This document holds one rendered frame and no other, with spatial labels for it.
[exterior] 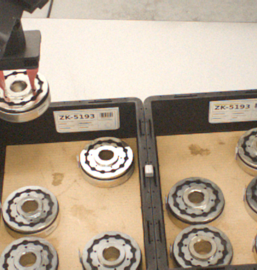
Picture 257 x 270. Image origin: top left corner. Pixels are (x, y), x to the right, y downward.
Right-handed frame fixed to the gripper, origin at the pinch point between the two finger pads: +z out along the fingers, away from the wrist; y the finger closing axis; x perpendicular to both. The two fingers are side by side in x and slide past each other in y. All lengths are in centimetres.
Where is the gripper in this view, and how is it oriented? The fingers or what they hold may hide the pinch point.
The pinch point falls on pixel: (18, 84)
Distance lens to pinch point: 128.8
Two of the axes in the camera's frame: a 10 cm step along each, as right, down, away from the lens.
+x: -0.2, -7.6, 6.5
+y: 10.0, -0.6, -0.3
